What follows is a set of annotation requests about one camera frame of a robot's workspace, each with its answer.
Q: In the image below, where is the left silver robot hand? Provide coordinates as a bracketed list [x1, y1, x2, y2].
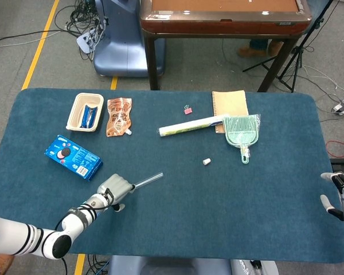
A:
[96, 173, 136, 212]

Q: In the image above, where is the clear glass test tube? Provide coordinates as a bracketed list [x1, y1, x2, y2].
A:
[133, 171, 164, 190]

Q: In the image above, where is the black equipment case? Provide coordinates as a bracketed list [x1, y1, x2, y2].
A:
[329, 157, 344, 172]

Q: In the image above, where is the blue Oreo cookie box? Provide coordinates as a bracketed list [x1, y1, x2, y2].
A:
[44, 134, 104, 182]

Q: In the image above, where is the orange spout pouch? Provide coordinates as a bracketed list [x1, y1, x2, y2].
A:
[105, 97, 133, 138]

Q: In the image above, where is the blue snack packet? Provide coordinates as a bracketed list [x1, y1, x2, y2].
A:
[79, 104, 99, 129]

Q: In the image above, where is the blue felt table cover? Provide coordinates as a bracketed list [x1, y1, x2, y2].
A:
[0, 88, 344, 264]

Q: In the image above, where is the cream plastic food container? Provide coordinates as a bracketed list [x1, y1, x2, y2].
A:
[65, 92, 104, 133]

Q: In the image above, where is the white green cling film roll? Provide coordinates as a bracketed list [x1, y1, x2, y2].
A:
[158, 114, 229, 138]

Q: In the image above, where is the grey robot torso base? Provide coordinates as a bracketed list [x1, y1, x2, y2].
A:
[107, 256, 279, 275]

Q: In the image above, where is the green dustpan in plastic wrap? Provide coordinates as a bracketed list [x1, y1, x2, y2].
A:
[222, 113, 261, 164]

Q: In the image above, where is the blue purple robot kiosk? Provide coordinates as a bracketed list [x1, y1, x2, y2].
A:
[93, 0, 166, 78]

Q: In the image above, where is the standing person with brown boots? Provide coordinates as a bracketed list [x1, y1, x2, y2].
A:
[0, 254, 15, 275]

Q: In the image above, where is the kraft spiral notebook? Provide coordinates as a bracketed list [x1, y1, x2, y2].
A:
[211, 90, 249, 134]

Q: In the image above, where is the black tripod stand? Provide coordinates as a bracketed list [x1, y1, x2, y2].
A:
[242, 0, 336, 93]

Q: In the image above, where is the brown wooden mahjong table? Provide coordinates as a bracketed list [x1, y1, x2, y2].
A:
[139, 0, 313, 92]

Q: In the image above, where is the red floor cable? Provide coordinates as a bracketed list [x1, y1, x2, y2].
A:
[325, 139, 344, 158]

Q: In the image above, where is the white floor cable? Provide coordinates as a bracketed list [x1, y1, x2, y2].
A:
[300, 64, 344, 95]

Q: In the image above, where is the black floor cable bundle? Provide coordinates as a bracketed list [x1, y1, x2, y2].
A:
[54, 0, 107, 61]

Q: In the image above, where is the long black floor cable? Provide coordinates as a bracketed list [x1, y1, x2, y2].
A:
[0, 28, 61, 45]

